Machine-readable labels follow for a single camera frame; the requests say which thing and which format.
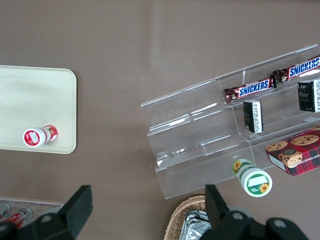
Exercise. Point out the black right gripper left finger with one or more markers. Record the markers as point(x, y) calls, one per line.
point(80, 207)

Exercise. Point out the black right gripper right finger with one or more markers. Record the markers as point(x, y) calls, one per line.
point(215, 207)

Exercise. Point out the aluminium foil tray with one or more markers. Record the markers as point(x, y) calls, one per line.
point(193, 225)

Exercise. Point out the oval tan wicker basket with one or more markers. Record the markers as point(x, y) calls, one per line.
point(185, 207)

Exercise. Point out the cream plastic serving tray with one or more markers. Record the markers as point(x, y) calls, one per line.
point(37, 100)

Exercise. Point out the clear acrylic bottle rack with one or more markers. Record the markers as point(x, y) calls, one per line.
point(37, 203)

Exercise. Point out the green lidded sunflower jar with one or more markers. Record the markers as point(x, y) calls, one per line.
point(256, 183)

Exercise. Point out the clear acrylic stepped shelf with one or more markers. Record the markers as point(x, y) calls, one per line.
point(190, 140)
point(275, 120)

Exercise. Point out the red lidded small jar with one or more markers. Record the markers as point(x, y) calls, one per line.
point(33, 137)

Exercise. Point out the red plaid cookie box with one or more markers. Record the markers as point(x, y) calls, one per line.
point(297, 155)

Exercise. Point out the small black chocolate box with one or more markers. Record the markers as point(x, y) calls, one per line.
point(253, 116)
point(310, 96)

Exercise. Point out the Snickers chocolate bar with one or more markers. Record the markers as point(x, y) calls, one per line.
point(300, 70)
point(252, 88)

